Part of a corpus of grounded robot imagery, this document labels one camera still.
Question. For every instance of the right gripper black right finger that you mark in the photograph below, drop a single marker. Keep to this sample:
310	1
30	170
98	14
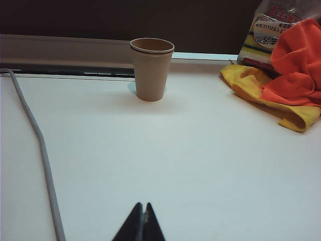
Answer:
153	228

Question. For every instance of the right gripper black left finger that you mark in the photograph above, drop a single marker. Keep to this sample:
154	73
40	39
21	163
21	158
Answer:
130	228

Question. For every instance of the white tray box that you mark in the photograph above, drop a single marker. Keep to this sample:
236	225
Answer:
62	50

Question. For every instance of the beige paper cup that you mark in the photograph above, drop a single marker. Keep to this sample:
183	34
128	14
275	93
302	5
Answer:
150	77
150	45

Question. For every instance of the yellow cloth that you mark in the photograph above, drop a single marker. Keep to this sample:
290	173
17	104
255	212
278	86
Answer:
288	113

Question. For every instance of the fabric desk divider panel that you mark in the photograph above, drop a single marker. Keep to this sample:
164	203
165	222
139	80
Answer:
100	17

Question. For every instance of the orange cloth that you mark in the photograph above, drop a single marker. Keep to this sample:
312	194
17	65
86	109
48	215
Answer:
296	62

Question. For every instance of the packaged yellow sponge pack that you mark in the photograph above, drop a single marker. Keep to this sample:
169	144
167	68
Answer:
260	32

